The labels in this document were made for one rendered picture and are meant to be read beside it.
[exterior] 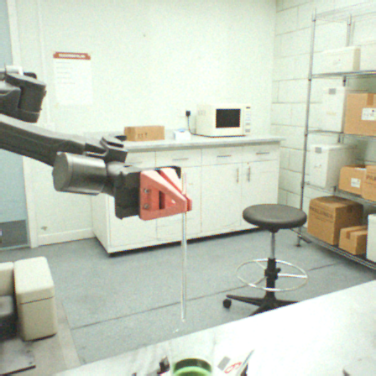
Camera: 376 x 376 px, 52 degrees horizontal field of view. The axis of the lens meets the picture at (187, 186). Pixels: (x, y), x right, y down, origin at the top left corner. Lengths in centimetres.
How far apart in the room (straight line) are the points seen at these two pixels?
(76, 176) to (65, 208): 297
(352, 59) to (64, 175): 267
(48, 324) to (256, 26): 342
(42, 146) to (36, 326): 101
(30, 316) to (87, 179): 104
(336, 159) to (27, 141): 273
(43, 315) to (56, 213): 205
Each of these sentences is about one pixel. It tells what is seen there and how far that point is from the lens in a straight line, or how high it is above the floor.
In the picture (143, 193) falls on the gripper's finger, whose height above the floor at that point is 111.
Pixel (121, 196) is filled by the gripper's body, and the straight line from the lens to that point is 52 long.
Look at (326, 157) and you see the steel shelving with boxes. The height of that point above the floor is 80.
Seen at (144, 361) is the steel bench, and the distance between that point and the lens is 79.
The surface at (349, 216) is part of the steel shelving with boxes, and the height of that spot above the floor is 35.
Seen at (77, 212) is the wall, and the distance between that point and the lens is 355.
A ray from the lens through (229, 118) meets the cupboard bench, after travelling 349.
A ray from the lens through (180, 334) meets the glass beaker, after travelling 57.
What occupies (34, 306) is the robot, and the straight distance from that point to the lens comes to 153.
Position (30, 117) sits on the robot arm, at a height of 118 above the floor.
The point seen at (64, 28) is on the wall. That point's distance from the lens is 346.
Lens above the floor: 123
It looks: 13 degrees down
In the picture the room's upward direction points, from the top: straight up
